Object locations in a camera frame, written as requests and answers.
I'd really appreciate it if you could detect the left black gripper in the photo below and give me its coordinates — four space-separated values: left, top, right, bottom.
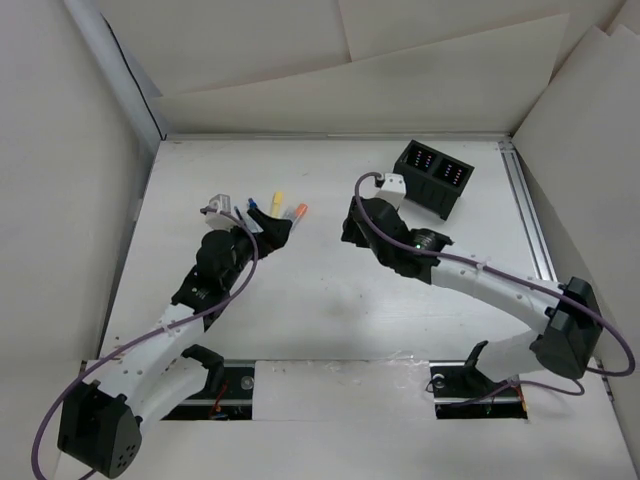
222 208 290 289

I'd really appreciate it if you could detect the yellow highlighter marker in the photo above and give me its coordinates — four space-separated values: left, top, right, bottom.
270 191 283 218

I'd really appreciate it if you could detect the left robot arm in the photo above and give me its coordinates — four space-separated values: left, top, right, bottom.
57 207 293 479

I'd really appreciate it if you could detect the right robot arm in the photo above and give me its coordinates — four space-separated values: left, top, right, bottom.
341 197 603 394

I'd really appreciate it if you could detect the black two-compartment organizer box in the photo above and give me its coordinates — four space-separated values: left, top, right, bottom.
393 140 475 220

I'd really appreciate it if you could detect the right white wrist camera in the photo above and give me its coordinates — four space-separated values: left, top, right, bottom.
375 173 406 211

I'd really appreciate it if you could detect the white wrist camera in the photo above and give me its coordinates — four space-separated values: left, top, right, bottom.
200 194 234 230
375 173 406 211

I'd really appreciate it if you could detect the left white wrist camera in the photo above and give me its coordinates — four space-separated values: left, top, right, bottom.
200 194 234 230

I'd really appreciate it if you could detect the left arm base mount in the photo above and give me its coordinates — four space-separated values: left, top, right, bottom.
164 361 256 421

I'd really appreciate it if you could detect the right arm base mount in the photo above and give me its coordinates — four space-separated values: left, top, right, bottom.
425 361 528 420

